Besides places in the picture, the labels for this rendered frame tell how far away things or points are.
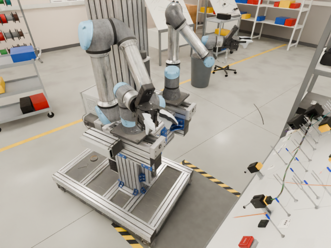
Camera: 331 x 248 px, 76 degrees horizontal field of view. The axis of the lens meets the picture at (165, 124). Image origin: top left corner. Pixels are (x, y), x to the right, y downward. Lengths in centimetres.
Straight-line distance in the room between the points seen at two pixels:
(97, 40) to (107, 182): 162
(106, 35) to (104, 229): 178
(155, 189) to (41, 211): 119
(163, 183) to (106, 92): 136
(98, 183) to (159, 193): 64
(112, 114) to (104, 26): 44
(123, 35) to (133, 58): 11
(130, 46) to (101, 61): 15
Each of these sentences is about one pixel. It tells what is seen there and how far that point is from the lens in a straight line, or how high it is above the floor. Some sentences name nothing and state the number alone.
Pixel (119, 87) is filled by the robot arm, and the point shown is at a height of 159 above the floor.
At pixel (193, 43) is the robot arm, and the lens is 153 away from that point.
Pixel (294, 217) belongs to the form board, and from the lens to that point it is 102.
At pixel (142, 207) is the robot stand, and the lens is 211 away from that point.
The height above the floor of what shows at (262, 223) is 111.
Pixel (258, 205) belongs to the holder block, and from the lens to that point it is 108.
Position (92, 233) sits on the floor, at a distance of 231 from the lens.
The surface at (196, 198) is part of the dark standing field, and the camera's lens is 243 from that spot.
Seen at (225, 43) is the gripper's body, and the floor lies 154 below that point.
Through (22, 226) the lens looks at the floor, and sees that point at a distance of 263.
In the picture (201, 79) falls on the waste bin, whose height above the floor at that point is 20.
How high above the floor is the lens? 198
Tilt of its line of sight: 36 degrees down
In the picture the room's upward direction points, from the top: straight up
